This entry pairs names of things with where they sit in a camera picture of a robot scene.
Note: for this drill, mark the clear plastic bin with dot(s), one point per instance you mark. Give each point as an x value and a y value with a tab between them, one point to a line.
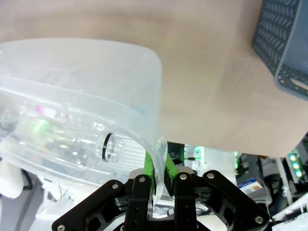
72	72

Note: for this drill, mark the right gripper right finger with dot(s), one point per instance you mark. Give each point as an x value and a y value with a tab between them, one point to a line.
185	204

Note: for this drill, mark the white rounded stand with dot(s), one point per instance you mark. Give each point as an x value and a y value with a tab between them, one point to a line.
10	178

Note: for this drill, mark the dark grey perforated basket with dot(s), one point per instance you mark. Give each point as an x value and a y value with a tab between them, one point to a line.
276	36

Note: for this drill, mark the device with green lights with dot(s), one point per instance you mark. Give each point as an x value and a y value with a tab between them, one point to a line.
297	163

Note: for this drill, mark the clear plastic bottle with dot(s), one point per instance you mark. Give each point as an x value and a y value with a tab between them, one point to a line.
60	139

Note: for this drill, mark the blue white small box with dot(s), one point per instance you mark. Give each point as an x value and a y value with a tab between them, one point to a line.
250	186

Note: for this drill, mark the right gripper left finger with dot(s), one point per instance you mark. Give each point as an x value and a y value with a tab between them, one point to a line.
138	204

